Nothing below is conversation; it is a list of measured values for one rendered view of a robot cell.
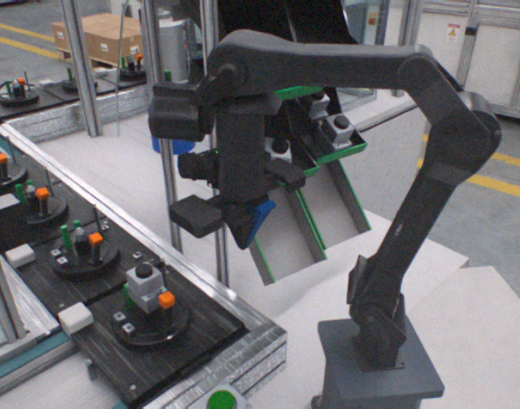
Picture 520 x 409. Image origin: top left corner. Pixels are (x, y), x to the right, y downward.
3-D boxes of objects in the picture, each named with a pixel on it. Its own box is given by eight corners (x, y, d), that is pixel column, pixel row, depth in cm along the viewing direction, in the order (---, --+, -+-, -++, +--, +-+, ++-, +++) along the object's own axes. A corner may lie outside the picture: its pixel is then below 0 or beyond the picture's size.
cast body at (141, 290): (169, 302, 86) (165, 271, 82) (147, 314, 83) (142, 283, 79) (143, 279, 91) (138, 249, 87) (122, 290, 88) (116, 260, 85)
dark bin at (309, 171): (315, 175, 92) (329, 148, 86) (257, 195, 85) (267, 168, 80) (242, 78, 103) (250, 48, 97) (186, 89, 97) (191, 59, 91)
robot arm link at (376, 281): (499, 98, 53) (442, 80, 53) (515, 123, 47) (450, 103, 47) (383, 301, 71) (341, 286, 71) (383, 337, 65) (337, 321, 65)
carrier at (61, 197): (109, 221, 121) (100, 177, 114) (8, 264, 107) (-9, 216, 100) (65, 187, 135) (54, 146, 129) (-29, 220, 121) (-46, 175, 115)
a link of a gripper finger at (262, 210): (278, 204, 63) (246, 187, 67) (257, 214, 61) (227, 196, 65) (277, 246, 67) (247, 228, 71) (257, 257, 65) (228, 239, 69)
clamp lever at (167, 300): (175, 325, 85) (176, 296, 80) (165, 331, 83) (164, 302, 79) (163, 313, 86) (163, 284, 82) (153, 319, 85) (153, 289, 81)
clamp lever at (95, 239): (102, 260, 100) (103, 238, 95) (93, 264, 99) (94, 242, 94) (93, 248, 102) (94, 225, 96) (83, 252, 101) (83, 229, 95)
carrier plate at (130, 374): (245, 331, 90) (245, 322, 89) (130, 411, 76) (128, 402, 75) (170, 270, 105) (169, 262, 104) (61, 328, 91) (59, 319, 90)
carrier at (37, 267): (166, 267, 106) (159, 219, 99) (58, 324, 92) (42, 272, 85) (110, 222, 120) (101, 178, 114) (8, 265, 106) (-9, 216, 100)
